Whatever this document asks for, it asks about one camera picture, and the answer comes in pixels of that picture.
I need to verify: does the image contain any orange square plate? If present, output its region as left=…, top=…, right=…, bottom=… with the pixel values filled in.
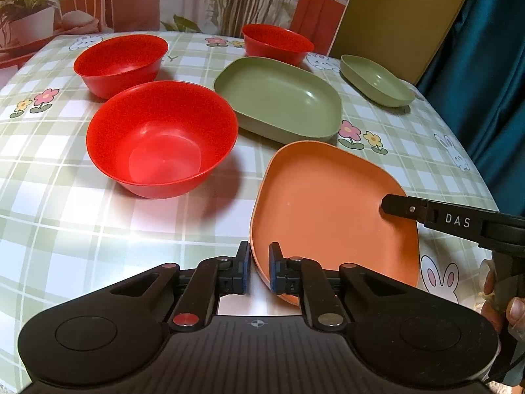
left=249, top=141, right=419, bottom=286

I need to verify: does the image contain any large red bowl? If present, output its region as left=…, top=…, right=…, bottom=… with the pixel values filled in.
left=86, top=80, right=239, bottom=198

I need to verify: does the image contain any person's right hand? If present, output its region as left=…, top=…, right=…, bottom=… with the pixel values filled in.
left=480, top=297, right=524, bottom=340

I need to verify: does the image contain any teal curtain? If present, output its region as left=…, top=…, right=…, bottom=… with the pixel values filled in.
left=417, top=0, right=524, bottom=215

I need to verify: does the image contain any green plaid tablecloth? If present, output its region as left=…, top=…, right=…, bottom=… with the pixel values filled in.
left=1, top=36, right=496, bottom=391

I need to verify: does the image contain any large green square plate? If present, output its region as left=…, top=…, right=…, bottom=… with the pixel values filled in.
left=214, top=57, right=343, bottom=144

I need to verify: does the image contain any small green square plate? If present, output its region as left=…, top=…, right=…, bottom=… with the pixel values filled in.
left=340, top=54, right=415, bottom=108

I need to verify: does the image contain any olive yellow board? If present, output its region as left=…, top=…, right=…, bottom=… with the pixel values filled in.
left=330, top=0, right=465, bottom=84

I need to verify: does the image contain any red bowl back right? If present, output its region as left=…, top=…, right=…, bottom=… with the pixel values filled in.
left=242, top=24, right=314, bottom=66

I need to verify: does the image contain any red bowl back left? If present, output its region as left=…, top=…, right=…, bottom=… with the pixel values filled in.
left=73, top=34, right=168, bottom=100

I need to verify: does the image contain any printed room backdrop cloth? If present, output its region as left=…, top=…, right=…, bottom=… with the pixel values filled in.
left=1, top=0, right=350, bottom=65

